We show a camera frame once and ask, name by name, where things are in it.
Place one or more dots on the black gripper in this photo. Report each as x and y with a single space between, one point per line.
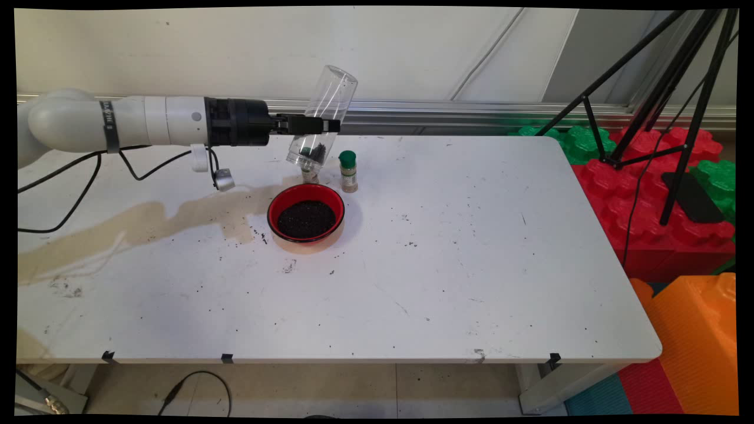
238 122

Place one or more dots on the clear plastic jar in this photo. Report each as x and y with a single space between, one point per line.
336 88

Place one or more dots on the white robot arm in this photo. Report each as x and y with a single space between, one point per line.
147 121

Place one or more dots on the green-capped spice bottle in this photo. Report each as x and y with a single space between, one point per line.
310 178
349 176

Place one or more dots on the red bowl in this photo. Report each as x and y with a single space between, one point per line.
327 195

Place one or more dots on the black seeds pile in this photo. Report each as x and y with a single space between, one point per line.
306 221

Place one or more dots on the green giant building block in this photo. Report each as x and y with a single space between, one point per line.
718 182
583 144

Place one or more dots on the grey table foot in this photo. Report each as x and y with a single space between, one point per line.
81 400

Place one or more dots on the red giant building block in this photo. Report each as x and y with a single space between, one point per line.
648 235

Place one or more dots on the white table leg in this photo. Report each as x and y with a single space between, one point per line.
559 386

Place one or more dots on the black tripod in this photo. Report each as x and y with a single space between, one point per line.
697 121

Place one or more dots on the teal floor mat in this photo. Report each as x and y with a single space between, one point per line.
595 397

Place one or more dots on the black flat phone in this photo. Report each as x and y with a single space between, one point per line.
704 206

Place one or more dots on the red floor mat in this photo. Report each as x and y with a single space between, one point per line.
648 388

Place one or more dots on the orange giant building block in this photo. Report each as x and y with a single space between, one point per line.
695 341

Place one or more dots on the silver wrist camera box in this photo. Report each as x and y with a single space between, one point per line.
224 179

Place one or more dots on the aluminium wall rail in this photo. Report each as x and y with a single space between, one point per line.
471 112

